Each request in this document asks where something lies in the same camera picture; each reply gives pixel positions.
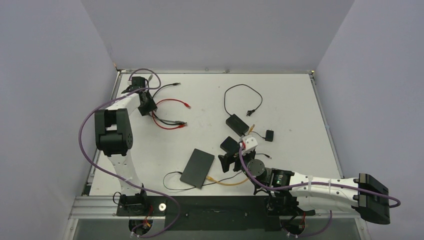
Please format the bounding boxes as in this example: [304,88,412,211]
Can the thin black barrel plug cable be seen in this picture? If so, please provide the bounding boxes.
[162,170,246,192]

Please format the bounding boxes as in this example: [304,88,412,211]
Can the black Mercury switch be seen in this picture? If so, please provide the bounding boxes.
[179,148,215,189]

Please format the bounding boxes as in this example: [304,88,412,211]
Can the red ethernet cable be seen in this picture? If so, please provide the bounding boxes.
[151,98,192,130]

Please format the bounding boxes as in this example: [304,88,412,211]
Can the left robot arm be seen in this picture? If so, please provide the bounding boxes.
[94,76,157,217]

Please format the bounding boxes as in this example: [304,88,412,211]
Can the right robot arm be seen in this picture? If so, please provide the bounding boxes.
[218,151,391,225]

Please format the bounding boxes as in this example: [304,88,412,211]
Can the black power brick adapter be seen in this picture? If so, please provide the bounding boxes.
[225,114,250,137]

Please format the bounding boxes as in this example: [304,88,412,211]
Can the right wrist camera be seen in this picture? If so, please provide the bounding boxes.
[240,135,259,155]

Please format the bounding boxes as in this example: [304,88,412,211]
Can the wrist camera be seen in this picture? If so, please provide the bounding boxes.
[240,135,259,155]
[121,76,149,94]

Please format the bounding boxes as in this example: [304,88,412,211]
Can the ribbed black network switch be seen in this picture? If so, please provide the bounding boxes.
[220,136,240,155]

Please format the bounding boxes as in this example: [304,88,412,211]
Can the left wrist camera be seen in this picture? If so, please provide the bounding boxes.
[121,76,149,94]

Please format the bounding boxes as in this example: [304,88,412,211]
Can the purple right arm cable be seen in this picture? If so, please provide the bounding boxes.
[238,147,402,209]

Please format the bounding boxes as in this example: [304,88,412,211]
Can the short black adapter cable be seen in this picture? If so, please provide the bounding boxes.
[246,131,275,159]

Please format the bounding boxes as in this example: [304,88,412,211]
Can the small black wall plug adapter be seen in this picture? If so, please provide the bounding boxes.
[264,129,274,142]

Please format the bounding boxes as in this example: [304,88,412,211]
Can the black ethernet cable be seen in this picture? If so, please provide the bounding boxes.
[149,82,188,127]

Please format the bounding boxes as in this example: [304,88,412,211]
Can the black mains power cord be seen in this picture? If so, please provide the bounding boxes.
[223,83,264,117]

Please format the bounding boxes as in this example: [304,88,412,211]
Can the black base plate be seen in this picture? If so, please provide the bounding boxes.
[116,195,316,232]

